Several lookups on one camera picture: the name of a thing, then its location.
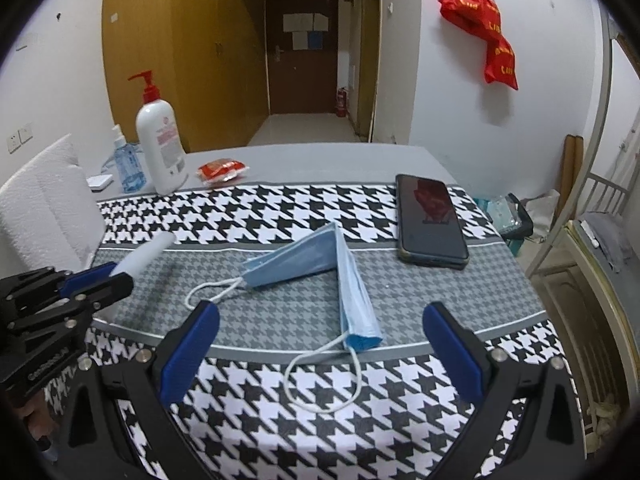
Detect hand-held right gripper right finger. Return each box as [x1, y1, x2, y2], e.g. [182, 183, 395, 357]
[424, 302, 587, 480]

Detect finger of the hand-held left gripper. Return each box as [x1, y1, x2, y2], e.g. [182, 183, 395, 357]
[75, 274, 135, 318]
[59, 262, 118, 301]

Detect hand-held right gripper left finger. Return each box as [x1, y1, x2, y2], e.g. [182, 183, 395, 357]
[56, 301, 221, 480]

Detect white foam roll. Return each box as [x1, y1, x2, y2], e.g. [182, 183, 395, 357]
[107, 232, 177, 278]

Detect white foam box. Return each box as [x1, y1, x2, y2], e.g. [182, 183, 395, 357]
[0, 134, 106, 273]

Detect blue face mask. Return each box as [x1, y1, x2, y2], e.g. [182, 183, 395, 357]
[185, 220, 385, 413]

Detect grey houndstooth tablecloth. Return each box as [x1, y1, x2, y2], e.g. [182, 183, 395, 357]
[45, 142, 586, 480]

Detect blue hand sanitizer bottle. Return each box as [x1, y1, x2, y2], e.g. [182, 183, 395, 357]
[111, 124, 147, 193]

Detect black smartphone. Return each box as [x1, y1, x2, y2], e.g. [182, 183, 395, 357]
[395, 174, 470, 271]

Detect clear packet of masks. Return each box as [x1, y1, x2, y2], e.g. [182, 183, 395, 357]
[475, 195, 523, 236]

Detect white pump lotion bottle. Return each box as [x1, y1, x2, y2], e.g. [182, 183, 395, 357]
[127, 70, 188, 196]

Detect black chair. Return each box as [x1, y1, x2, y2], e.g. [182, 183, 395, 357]
[505, 192, 535, 241]

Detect red snack packet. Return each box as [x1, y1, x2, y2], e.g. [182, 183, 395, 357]
[196, 157, 248, 184]

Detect white plastic bag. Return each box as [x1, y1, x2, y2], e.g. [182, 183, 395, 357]
[520, 189, 563, 243]

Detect grey folded blanket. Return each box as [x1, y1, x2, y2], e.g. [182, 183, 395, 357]
[580, 212, 636, 271]

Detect wooden boards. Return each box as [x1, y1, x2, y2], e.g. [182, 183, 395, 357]
[562, 134, 586, 221]

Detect wooden wardrobe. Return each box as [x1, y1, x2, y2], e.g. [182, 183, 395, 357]
[101, 0, 268, 153]

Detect metal bunk bed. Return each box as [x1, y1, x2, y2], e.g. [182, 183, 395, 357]
[525, 10, 640, 441]

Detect dark brown door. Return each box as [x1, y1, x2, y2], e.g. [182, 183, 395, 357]
[265, 0, 340, 116]

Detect red plastic bag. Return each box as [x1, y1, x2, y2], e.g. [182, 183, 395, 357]
[438, 0, 519, 92]

